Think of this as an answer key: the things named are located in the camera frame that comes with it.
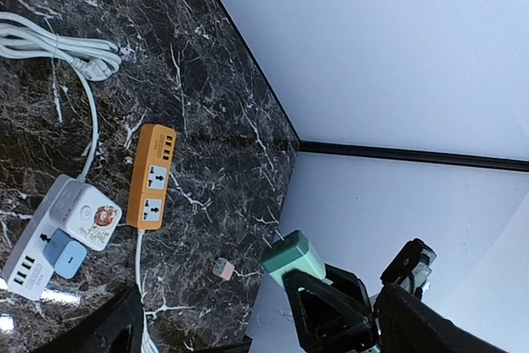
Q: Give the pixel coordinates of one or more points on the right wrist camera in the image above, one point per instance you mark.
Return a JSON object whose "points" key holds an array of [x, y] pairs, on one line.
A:
{"points": [[411, 268]]}

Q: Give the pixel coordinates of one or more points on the pink plug adapter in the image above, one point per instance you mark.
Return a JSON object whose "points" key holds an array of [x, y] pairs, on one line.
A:
{"points": [[223, 269]]}

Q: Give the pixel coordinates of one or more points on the right black frame post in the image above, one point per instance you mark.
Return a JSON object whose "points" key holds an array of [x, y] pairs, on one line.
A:
{"points": [[417, 156]]}

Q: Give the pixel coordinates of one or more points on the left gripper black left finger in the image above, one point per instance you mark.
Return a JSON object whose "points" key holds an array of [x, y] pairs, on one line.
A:
{"points": [[117, 326]]}

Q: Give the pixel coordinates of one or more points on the white cube socket adapter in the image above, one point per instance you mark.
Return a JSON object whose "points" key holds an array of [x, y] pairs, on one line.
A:
{"points": [[83, 212]]}

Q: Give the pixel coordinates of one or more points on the white power strip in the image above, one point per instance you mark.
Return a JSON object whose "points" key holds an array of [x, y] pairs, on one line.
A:
{"points": [[27, 272]]}

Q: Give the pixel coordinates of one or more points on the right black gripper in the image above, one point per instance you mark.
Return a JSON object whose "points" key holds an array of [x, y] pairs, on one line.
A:
{"points": [[347, 320]]}

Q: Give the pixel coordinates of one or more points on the blue plug adapter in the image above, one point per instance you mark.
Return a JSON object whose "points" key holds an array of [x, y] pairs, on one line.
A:
{"points": [[64, 254]]}

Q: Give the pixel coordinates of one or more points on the orange power strip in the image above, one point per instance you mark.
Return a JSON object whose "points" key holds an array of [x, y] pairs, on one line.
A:
{"points": [[150, 177]]}

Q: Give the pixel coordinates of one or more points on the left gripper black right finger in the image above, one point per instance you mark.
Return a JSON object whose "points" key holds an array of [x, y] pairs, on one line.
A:
{"points": [[408, 325]]}

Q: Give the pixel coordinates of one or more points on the green plug adapter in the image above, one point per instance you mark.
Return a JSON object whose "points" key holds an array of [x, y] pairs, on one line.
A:
{"points": [[293, 252]]}

